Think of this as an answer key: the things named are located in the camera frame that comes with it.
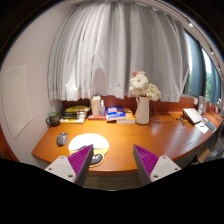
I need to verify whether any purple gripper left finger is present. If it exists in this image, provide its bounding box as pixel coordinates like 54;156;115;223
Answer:
44;144;95;187

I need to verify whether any red flat book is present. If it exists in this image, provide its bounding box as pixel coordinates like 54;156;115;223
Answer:
87;115;106;120

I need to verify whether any white wall panel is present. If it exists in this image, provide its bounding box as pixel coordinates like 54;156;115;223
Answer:
3;65;33;138

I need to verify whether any orange book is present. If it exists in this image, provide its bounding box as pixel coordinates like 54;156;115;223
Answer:
117;108;135;124

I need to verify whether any yellow black book stack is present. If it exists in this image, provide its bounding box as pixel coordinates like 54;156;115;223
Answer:
60;105;90;124

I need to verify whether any grey computer mouse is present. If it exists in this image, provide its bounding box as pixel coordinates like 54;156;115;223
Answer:
56;132;68;147

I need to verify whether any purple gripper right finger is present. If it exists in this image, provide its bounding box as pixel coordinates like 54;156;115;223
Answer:
132;144;182;187

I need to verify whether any white pink flower bouquet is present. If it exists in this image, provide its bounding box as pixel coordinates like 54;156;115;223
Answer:
129;71;161;101

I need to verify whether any clear sanitizer bottle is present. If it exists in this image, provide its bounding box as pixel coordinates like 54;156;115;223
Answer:
100;100;105;116

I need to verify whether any white ceramic pitcher vase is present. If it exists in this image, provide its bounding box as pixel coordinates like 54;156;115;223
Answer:
135;97;150;124

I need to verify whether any white tissue box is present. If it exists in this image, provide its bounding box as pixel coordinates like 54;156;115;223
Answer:
90;95;101;115

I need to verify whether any dark green mug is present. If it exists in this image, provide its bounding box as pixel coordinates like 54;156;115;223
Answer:
46;112;60;127

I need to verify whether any blue book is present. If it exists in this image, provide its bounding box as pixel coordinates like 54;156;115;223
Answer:
106;106;126;121

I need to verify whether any white round mouse pad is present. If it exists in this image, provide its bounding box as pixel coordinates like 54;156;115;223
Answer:
68;133;109;167

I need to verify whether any white paper sheet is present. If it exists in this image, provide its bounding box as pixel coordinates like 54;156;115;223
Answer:
196;122;208;134

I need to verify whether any white curtain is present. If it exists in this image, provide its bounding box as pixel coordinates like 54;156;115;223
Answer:
48;0;189;102

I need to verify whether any dark smartphone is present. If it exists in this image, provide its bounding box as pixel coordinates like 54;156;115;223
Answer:
205;122;216;132

